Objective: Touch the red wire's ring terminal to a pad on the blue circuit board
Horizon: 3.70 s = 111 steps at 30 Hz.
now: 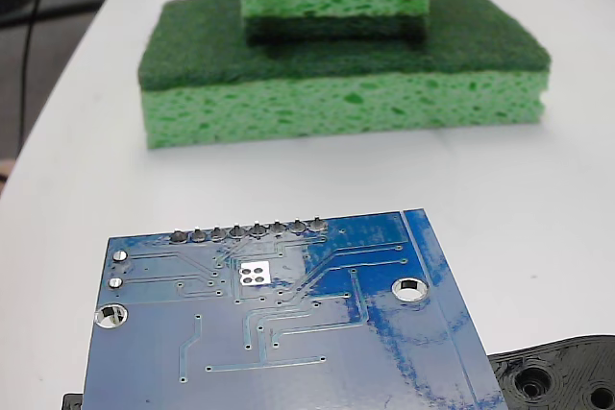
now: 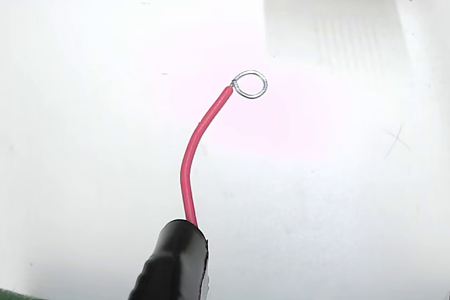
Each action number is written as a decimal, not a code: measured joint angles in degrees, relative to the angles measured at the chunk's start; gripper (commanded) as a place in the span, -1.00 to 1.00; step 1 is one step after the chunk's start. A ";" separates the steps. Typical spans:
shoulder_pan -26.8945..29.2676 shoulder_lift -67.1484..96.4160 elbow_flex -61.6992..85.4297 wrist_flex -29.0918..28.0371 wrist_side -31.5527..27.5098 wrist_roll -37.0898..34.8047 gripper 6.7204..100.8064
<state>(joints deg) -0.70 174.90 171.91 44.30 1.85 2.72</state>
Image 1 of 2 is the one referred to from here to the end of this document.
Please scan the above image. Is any blue printed circuit board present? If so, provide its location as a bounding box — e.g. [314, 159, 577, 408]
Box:
[82, 208, 509, 410]

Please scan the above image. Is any large green scrub sponge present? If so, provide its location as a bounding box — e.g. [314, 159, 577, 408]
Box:
[136, 0, 553, 151]

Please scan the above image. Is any thin black cable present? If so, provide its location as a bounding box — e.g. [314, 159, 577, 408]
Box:
[17, 0, 55, 155]

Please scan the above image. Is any black plastic bracket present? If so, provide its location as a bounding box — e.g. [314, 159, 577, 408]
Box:
[61, 332, 615, 410]

